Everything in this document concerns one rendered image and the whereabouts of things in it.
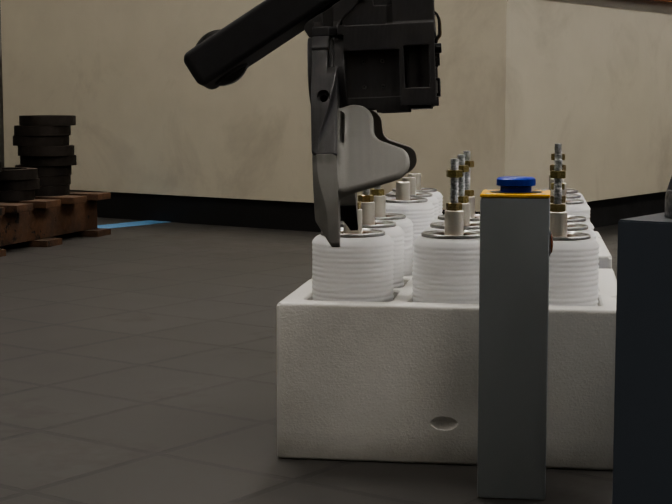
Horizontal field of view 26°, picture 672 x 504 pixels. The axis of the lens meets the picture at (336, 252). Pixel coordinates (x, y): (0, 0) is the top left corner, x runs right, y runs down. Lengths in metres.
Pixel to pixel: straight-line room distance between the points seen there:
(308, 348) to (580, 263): 0.32
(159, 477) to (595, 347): 0.50
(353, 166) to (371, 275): 0.77
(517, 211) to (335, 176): 0.61
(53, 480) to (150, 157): 3.27
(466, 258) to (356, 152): 0.76
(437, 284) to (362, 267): 0.09
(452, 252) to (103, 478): 0.46
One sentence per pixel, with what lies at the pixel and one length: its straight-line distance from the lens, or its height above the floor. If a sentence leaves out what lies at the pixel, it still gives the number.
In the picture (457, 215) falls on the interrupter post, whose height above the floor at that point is 0.28.
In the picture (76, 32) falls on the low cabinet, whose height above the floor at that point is 0.62.
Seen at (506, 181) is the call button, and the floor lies 0.33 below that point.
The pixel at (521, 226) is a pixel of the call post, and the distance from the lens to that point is 1.48.
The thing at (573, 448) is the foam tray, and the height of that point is 0.02.
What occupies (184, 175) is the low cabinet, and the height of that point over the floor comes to 0.16.
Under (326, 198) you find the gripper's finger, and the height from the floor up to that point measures 0.35.
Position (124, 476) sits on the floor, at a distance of 1.62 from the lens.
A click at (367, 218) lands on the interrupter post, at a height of 0.26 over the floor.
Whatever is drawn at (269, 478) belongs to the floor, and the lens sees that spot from 1.60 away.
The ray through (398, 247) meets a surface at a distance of 1.80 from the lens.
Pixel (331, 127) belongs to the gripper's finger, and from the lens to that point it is 0.90.
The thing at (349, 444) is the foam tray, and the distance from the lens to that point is 1.66.
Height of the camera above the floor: 0.41
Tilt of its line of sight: 6 degrees down
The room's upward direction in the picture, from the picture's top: straight up
